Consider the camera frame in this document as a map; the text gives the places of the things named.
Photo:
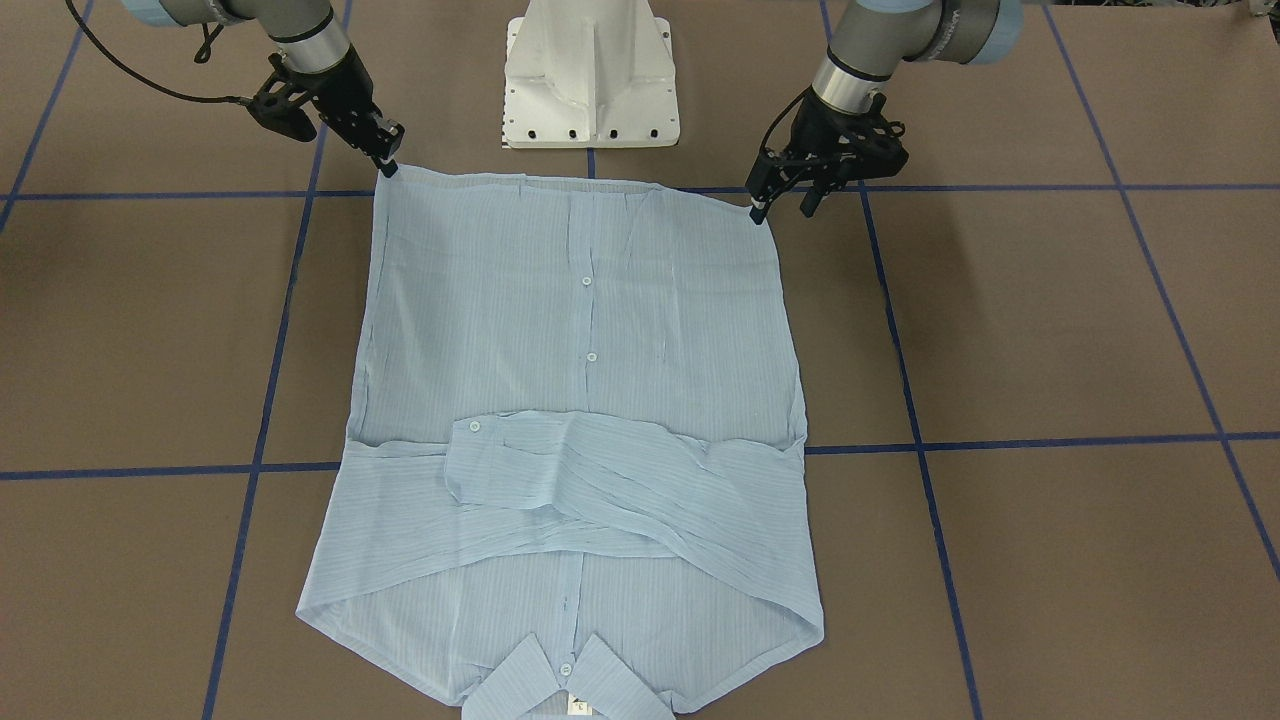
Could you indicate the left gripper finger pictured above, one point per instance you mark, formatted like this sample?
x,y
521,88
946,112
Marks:
x,y
760,207
811,201

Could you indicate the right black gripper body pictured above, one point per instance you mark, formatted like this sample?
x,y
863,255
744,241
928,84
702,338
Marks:
x,y
344,92

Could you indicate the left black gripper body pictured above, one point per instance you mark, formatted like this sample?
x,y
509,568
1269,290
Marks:
x,y
818,127

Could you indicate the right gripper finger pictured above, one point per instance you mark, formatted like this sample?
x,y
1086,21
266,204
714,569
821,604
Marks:
x,y
388,167

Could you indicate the light blue button shirt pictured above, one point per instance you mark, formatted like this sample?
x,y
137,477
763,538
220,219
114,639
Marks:
x,y
574,463

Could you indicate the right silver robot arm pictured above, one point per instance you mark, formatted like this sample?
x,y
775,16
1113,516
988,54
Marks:
x,y
315,64

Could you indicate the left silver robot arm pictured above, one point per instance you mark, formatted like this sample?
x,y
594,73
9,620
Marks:
x,y
873,38

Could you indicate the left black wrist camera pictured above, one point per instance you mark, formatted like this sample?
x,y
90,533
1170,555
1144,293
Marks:
x,y
876,148

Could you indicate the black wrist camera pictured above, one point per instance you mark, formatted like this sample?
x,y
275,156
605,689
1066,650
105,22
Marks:
x,y
876,148
279,104

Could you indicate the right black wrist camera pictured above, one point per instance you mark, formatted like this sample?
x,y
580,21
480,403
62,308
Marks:
x,y
279,104

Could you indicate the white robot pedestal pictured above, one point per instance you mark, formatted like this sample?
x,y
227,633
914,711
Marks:
x,y
590,75

